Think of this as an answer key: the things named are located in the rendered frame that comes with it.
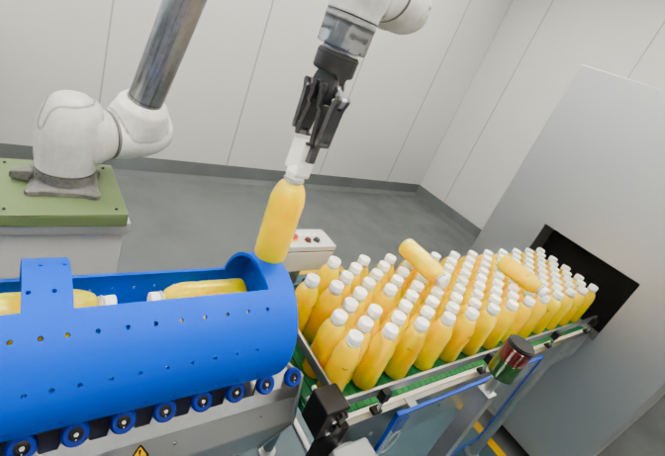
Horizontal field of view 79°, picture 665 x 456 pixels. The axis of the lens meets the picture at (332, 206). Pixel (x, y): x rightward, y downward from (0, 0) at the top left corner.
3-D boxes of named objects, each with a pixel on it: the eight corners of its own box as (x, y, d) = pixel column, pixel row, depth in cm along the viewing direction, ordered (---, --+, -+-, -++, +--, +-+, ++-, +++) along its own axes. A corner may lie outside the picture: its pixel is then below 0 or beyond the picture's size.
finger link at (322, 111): (337, 87, 73) (341, 88, 72) (322, 147, 76) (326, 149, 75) (320, 82, 71) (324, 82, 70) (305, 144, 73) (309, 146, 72)
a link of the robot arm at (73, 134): (20, 155, 115) (22, 80, 106) (85, 150, 130) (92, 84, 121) (50, 183, 109) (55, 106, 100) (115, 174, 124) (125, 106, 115)
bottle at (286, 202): (274, 268, 83) (301, 188, 75) (246, 251, 85) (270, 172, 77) (291, 255, 89) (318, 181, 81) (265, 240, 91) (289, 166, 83)
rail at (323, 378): (267, 294, 124) (270, 287, 123) (269, 294, 125) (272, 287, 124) (333, 407, 97) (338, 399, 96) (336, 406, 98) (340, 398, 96)
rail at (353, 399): (336, 406, 98) (340, 398, 96) (593, 319, 197) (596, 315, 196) (338, 409, 97) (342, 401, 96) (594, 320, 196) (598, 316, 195)
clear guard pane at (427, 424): (331, 518, 122) (397, 414, 103) (476, 437, 171) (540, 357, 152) (331, 520, 122) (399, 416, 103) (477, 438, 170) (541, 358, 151)
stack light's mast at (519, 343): (470, 382, 100) (504, 335, 93) (484, 377, 104) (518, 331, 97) (490, 405, 95) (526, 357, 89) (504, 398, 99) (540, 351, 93)
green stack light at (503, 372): (482, 365, 97) (493, 350, 95) (496, 360, 101) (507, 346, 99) (504, 387, 93) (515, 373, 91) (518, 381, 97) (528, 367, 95)
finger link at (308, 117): (318, 81, 71) (315, 77, 72) (292, 134, 77) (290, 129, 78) (335, 86, 74) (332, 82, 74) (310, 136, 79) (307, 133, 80)
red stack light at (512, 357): (493, 350, 95) (502, 338, 94) (507, 345, 99) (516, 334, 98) (515, 372, 91) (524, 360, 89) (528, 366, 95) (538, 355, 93)
